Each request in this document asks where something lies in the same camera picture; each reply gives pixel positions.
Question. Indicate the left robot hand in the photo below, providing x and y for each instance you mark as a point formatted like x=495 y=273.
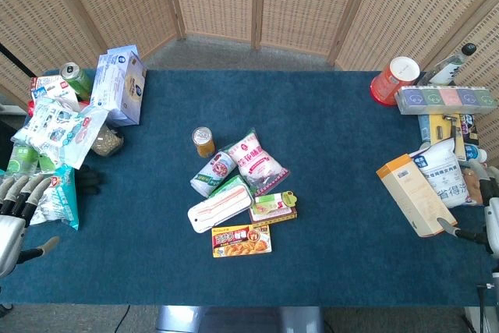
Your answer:
x=15 y=208

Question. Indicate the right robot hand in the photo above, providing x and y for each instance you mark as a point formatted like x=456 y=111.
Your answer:
x=485 y=212

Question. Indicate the yellow can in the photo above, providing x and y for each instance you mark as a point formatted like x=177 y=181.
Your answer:
x=203 y=142

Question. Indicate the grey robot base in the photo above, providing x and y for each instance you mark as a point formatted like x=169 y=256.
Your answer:
x=239 y=319

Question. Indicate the green soda can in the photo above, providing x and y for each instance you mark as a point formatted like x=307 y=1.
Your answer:
x=77 y=80

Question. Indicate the teal white snack bag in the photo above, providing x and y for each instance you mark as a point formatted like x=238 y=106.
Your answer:
x=58 y=202

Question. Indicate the green label water bottle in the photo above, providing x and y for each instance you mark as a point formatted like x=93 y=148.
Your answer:
x=21 y=159

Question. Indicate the white blue detergent bag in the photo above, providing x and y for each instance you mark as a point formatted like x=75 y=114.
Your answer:
x=444 y=177

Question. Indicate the white blue small bottle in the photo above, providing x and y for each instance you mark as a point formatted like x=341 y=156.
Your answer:
x=475 y=152

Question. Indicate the tan orange long box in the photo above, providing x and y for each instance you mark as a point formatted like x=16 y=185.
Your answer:
x=415 y=196

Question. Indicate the dark purple packet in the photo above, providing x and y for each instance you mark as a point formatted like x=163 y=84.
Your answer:
x=469 y=128

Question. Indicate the clear printed plastic bag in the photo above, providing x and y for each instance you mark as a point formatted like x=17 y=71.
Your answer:
x=58 y=130

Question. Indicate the razor on yellow card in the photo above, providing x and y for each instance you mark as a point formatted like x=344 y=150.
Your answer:
x=442 y=128

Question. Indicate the clear jar of grains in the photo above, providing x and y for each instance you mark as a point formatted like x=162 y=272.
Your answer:
x=106 y=142

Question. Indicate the multicolour pack of cups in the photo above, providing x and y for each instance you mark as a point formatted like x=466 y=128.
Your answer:
x=446 y=100

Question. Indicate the red white small box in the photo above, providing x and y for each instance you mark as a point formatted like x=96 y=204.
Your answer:
x=50 y=89

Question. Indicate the clear bottle black cap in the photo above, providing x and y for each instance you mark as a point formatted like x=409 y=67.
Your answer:
x=450 y=66

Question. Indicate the white blue carton box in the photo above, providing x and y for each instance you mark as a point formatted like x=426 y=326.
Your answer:
x=119 y=87

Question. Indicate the orange instant noodle cup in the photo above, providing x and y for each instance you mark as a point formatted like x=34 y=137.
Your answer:
x=393 y=81

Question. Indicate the green white paper cup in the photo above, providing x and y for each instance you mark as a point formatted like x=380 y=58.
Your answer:
x=212 y=174

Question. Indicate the white cutlery case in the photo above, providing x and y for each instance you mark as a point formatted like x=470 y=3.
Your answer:
x=220 y=210

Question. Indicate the small green red box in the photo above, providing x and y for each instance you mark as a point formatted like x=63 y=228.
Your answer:
x=274 y=208

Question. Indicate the green white packet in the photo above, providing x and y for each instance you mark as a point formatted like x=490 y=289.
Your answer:
x=230 y=183

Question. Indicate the yellow curry box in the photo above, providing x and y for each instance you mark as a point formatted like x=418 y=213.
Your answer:
x=241 y=241

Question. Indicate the white pink seasoning bag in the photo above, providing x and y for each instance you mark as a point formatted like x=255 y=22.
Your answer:
x=257 y=163

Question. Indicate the blue tablecloth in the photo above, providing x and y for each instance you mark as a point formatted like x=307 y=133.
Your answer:
x=249 y=270

